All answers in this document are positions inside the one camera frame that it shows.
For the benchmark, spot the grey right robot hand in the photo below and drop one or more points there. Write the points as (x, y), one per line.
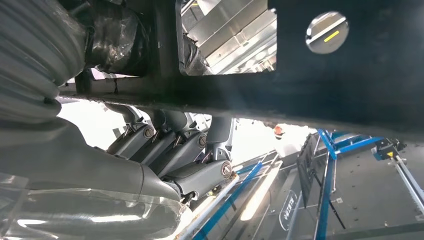
(82, 172)

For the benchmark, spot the stamped grey metal panel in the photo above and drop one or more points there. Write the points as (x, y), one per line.
(238, 36)

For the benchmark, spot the blue background rack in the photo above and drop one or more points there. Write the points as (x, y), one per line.
(326, 185)

